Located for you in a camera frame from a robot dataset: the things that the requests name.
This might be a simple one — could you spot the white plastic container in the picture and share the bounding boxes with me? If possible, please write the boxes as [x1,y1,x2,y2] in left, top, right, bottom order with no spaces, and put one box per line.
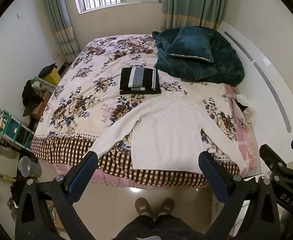
[35,78,56,93]

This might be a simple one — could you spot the clear plastic cup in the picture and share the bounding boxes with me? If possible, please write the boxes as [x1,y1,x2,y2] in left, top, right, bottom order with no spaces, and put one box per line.
[18,156,42,180]

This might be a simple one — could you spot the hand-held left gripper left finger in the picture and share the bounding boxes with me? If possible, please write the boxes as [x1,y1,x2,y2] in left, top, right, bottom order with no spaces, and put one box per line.
[15,151,99,240]

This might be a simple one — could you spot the wide grey-green curtain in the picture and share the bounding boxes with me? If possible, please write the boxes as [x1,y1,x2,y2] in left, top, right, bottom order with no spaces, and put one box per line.
[161,0,228,30]

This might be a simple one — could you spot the white knit sweater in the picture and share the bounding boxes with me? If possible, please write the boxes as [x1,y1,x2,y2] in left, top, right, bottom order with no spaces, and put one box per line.
[89,91,248,174]

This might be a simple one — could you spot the beige and white crumpled clothes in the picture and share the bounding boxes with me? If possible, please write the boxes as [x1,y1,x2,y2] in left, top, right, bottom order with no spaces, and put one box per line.
[231,94,256,128]

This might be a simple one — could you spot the person's right grey slipper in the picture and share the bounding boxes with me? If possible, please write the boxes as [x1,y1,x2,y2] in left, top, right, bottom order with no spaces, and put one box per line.
[158,197,175,216]

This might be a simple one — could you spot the teal plush pillow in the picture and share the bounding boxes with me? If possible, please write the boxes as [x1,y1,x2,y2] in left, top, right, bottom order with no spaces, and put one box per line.
[165,27,214,63]

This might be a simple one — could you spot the brown cardboard box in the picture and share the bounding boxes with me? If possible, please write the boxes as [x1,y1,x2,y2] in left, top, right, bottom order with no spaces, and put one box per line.
[32,92,52,120]

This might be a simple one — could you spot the yellow box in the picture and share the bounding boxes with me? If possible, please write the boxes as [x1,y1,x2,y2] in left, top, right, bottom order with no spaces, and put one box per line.
[45,69,60,87]

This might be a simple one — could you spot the white bed headboard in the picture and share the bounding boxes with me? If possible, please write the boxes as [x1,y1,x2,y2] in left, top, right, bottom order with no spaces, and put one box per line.
[218,20,293,160]

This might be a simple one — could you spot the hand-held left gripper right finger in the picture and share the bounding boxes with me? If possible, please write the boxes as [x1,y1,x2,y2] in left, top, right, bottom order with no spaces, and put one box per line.
[198,151,281,240]

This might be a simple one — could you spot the narrow grey-green curtain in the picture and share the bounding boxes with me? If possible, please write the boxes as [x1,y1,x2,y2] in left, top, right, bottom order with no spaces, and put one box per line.
[44,0,81,63]

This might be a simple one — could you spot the teal storage rack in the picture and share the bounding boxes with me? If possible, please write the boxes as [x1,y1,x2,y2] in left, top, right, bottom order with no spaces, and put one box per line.
[0,110,35,151]

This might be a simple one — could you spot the dark clothes pile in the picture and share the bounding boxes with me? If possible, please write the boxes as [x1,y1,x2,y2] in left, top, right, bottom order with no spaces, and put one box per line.
[22,79,44,117]

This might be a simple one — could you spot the person's legs in dark trousers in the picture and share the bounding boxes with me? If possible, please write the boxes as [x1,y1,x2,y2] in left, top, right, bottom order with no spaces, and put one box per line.
[115,214,205,240]

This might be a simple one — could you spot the person's grey slipper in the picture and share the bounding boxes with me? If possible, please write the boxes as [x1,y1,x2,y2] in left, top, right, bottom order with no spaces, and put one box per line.
[158,197,175,216]
[135,197,152,217]

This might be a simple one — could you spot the floral blanket with checked border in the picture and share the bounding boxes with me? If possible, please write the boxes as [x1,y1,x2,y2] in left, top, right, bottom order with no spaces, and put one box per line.
[31,34,248,184]

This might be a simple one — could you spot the teal plush quilt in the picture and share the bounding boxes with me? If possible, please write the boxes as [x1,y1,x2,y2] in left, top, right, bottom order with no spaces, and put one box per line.
[152,26,245,87]

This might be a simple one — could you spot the person's left grey slipper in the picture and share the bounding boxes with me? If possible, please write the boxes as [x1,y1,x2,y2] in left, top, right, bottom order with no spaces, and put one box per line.
[135,197,152,217]

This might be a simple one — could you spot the black hat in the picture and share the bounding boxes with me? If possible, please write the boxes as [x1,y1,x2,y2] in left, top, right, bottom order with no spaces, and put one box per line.
[38,64,57,78]

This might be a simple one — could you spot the black grey striped folded sweater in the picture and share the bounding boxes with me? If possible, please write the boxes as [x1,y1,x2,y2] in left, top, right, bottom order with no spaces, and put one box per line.
[119,67,162,95]

